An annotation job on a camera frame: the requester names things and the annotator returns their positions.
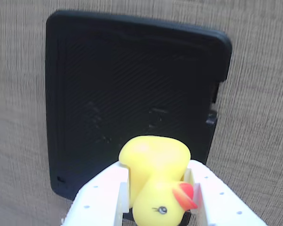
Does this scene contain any yellow rubber duck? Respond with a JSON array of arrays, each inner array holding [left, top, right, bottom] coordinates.
[[117, 134, 199, 226]]

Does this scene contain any black plastic case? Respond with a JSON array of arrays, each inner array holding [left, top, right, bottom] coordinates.
[[45, 9, 233, 201]]

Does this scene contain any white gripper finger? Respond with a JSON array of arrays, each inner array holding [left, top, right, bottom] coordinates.
[[183, 160, 267, 226], [60, 161, 130, 226]]

